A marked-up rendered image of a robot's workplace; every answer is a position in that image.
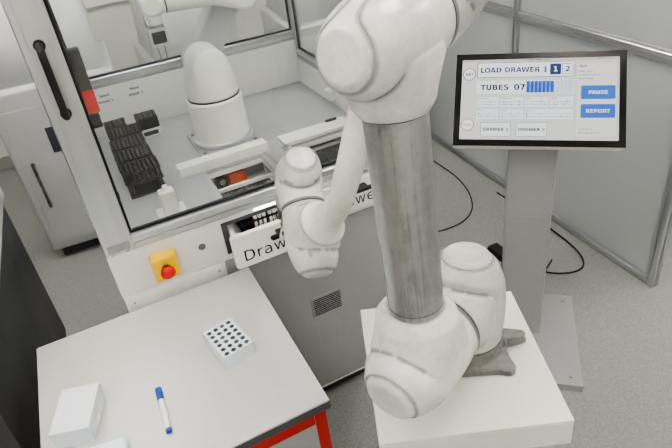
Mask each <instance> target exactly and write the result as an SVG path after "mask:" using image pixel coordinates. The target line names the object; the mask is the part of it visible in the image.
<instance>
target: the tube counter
mask: <svg viewBox="0 0 672 448"><path fill-rule="evenodd" d="M524 93H575V79H572V80H513V94H524Z"/></svg>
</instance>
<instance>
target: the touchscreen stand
mask: <svg viewBox="0 0 672 448"><path fill-rule="evenodd" d="M557 158H558V150H524V149H508V154H507V174H506V194H505V214H504V233H503V253H502V271H503V274H504V278H505V283H506V292H508V291H511V293H512V295H513V297H514V299H515V301H516V303H517V305H518V307H519V309H520V311H521V313H522V315H523V317H524V319H525V321H526V323H527V325H528V327H529V329H530V331H531V333H532V335H533V337H534V339H535V341H536V343H537V345H538V348H539V350H540V352H541V354H542V356H543V358H544V360H545V362H546V364H547V366H548V368H549V370H550V372H551V374H552V376H553V378H554V380H555V382H556V384H557V386H558V388H559V389H560V390H568V391H576V392H583V381H582V373H581V365H580V357H579V350H578V342H577V334H576V326H575V319H574V311H573V303H572V296H565V295H552V294H544V284H545V274H546V265H547V255H548V245H549V235H550V226H551V216H552V206H553V197H554V187H555V177H556V167H557Z"/></svg>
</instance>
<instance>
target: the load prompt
mask: <svg viewBox="0 0 672 448"><path fill-rule="evenodd" d="M568 76H575V61H535V62H495V63H478V65H477V78H512V77H568Z"/></svg>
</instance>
